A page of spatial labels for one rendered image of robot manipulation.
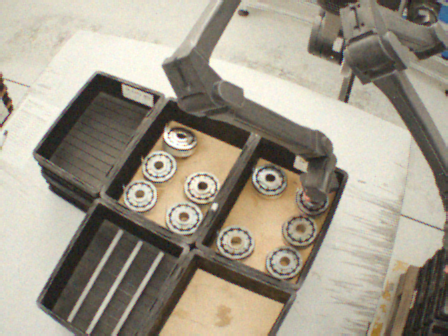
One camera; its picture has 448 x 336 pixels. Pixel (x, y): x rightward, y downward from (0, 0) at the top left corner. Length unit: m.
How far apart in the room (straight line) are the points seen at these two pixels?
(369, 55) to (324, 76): 2.21
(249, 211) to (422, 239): 1.38
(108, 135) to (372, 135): 0.97
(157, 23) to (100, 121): 1.73
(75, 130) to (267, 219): 0.69
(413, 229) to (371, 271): 1.03
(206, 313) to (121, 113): 0.73
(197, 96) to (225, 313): 0.61
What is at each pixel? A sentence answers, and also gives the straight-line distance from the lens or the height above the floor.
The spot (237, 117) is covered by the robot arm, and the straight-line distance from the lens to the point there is 0.94.
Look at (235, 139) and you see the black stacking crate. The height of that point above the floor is 0.87.
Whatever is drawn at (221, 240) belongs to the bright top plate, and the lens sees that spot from 1.30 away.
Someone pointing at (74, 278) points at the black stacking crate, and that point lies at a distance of 1.33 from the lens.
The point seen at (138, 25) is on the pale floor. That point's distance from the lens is 3.24.
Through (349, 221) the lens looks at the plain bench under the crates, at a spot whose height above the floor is 0.70.
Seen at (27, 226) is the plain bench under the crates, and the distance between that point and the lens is 1.60.
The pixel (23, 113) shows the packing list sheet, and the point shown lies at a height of 0.70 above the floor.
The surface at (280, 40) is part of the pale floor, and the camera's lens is 3.12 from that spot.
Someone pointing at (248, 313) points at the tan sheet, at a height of 0.83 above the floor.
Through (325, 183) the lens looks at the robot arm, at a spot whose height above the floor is 1.07.
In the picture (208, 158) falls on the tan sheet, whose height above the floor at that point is 0.83.
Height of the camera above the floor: 2.05
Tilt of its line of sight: 58 degrees down
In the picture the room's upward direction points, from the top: 5 degrees clockwise
